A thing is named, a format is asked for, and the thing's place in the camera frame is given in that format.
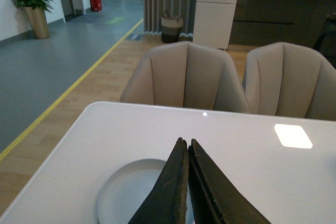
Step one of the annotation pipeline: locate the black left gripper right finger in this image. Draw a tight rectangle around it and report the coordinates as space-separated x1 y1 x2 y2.
188 139 270 223

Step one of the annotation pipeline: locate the white tall cabinet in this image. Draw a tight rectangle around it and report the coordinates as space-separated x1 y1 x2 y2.
193 0 237 50

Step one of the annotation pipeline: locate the dark grey kitchen counter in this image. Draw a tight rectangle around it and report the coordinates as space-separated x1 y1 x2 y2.
229 0 335 47

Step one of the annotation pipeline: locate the red cabinet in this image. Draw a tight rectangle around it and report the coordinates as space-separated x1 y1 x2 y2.
90 0 102 12

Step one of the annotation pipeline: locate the beige chair left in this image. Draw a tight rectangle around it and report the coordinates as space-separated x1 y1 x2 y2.
120 41 250 113

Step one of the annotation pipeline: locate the woven laundry basket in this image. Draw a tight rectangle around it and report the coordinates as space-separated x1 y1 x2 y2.
161 10 184 44

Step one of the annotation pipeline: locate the beige chair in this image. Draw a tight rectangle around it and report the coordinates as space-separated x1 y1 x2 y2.
243 42 335 121
120 41 250 113

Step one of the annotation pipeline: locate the light blue plate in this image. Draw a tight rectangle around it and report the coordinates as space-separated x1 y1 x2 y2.
97 158 195 224

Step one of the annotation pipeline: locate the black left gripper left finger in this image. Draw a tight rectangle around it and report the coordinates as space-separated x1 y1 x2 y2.
129 137 188 223

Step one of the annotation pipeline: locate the potted green plant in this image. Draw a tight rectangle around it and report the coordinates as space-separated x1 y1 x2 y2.
13 0 52 39

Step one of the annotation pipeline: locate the dark grey washing machine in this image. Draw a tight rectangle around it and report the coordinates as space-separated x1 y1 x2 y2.
313 12 335 68

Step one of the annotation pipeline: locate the beige chair right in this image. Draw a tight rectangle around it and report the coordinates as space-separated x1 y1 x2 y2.
243 42 335 121

